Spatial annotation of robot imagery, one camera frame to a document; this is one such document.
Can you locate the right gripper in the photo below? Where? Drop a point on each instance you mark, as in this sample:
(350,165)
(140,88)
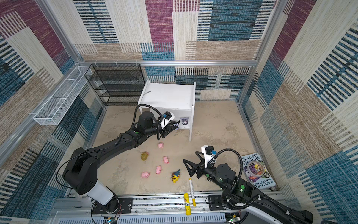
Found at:
(194,167)

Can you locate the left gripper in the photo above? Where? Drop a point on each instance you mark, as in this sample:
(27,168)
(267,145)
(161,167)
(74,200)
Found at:
(167,130)

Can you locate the purple-eared black figure toy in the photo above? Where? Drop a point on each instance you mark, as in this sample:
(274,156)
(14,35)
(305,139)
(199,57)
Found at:
(184,120)

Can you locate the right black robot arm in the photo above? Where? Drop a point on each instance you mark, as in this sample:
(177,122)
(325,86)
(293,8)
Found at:
(238,194)

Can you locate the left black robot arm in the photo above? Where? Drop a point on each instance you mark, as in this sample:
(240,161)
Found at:
(81,170)

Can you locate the white two-tier shelf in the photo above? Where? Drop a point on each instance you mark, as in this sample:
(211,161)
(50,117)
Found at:
(178,99)

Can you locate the yellow blue figure toy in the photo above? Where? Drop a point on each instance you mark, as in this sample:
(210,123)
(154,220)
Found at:
(175,176)

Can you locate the pink pig toy middle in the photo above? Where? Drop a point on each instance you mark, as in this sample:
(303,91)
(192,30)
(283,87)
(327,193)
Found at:
(165,160)

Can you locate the pink pig toy lower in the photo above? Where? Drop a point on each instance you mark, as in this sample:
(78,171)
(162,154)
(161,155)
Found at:
(158,169)

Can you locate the white yellow marker pen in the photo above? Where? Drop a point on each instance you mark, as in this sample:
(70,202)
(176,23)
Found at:
(192,192)

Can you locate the olive green toy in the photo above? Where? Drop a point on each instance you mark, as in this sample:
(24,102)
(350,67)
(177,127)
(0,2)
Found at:
(144,156)

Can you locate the yellow glue stick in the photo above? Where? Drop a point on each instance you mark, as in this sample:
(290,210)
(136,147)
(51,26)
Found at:
(187,204)

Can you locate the pink pig toy left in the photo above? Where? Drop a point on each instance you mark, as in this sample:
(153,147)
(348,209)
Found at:
(145,174)

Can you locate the round sticker tape roll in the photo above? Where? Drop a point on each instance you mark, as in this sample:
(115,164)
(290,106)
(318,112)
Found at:
(255,169)

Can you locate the treehouse book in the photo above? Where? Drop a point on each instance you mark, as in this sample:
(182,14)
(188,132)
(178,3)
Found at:
(266,181)

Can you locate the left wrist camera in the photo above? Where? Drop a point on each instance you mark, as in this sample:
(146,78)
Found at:
(167,117)

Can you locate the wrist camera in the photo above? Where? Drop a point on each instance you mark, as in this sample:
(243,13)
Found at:
(209,155)
(167,117)

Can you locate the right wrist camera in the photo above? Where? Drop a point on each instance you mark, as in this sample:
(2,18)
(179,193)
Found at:
(209,155)

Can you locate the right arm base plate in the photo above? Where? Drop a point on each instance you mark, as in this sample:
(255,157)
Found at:
(217,203)

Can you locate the black wire mesh rack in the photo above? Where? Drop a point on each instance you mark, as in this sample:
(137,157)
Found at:
(116,84)

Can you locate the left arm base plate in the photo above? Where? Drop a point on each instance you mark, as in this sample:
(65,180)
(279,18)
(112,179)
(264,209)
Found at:
(115,206)

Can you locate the white wire mesh basket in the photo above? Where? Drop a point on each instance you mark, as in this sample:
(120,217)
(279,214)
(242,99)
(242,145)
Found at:
(55,108)

